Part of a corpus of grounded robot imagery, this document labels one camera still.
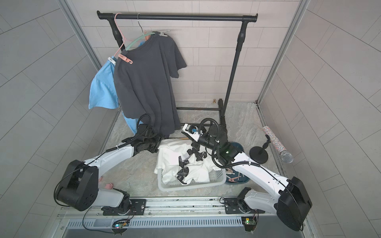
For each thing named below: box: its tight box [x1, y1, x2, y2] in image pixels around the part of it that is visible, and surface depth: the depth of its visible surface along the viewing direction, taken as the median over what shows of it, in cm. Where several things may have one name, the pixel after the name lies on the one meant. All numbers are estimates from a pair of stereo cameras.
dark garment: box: [114, 32, 188, 139], surface depth 80 cm
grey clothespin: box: [158, 29, 171, 37], surface depth 72 cm
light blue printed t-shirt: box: [88, 56, 139, 134], surface depth 68 cm
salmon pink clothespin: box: [118, 53, 134, 65], surface depth 59 cm
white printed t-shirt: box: [154, 138, 222, 184], surface depth 80 cm
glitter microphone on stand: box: [249, 125, 294, 165], surface depth 70 cm
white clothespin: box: [107, 57, 117, 65], surface depth 64 cm
